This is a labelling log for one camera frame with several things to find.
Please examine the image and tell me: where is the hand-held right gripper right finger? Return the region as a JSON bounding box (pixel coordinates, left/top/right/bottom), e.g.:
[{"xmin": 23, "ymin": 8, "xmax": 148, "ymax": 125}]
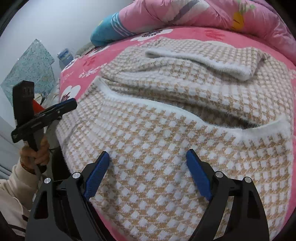
[{"xmin": 186, "ymin": 149, "xmax": 270, "ymax": 241}]

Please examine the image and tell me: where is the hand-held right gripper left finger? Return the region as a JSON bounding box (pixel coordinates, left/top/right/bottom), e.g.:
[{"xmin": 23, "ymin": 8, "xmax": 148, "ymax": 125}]
[{"xmin": 25, "ymin": 151, "xmax": 110, "ymax": 241}]

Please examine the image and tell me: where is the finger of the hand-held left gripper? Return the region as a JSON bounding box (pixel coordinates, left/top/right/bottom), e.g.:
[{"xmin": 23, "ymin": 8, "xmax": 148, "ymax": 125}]
[{"xmin": 35, "ymin": 98, "xmax": 78, "ymax": 123}]

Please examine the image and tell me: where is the beige white checked sweater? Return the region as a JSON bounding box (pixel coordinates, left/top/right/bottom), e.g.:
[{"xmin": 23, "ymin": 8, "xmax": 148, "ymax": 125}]
[{"xmin": 55, "ymin": 37, "xmax": 296, "ymax": 241}]

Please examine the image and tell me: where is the person's left forearm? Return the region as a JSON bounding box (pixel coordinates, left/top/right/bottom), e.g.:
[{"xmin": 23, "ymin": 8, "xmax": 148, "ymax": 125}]
[{"xmin": 0, "ymin": 160, "xmax": 47, "ymax": 234}]

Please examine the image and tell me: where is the person's left hand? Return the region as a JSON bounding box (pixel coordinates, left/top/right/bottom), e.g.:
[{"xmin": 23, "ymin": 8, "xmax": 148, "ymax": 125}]
[{"xmin": 20, "ymin": 137, "xmax": 50, "ymax": 173}]

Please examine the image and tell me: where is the red object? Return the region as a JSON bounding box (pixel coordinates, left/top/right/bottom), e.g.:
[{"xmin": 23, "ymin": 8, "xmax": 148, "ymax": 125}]
[{"xmin": 32, "ymin": 100, "xmax": 45, "ymax": 114}]

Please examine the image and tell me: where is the teal speckled panel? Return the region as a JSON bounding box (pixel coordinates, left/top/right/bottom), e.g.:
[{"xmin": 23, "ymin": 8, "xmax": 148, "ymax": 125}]
[{"xmin": 0, "ymin": 39, "xmax": 56, "ymax": 105}]

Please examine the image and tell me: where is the blue striped pillow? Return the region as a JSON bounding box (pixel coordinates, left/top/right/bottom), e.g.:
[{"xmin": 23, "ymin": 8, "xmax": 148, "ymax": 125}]
[{"xmin": 90, "ymin": 13, "xmax": 137, "ymax": 47}]

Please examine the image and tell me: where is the pink floral quilt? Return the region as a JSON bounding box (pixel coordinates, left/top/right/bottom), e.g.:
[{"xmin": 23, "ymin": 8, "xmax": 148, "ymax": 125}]
[{"xmin": 118, "ymin": 0, "xmax": 294, "ymax": 63}]

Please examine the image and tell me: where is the pink floral bed sheet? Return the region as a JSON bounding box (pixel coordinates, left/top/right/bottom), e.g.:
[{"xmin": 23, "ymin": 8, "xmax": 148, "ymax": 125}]
[{"xmin": 57, "ymin": 25, "xmax": 296, "ymax": 241}]

